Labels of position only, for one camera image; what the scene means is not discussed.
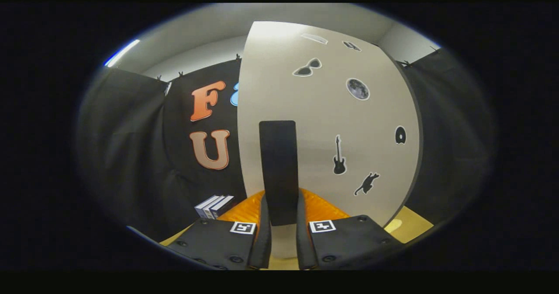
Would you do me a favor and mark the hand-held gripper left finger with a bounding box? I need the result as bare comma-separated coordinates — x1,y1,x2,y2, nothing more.
168,190,272,270

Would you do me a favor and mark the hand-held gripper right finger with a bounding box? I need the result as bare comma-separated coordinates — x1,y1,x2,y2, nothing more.
296,188,404,270

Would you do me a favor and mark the black door handle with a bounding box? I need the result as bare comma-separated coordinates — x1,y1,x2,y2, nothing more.
259,120,300,227

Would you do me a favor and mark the beige cabinet door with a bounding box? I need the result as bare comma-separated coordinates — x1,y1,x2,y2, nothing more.
237,21,420,259

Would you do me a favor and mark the black backdrop cloth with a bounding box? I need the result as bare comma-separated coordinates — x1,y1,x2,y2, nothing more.
76,47,496,242

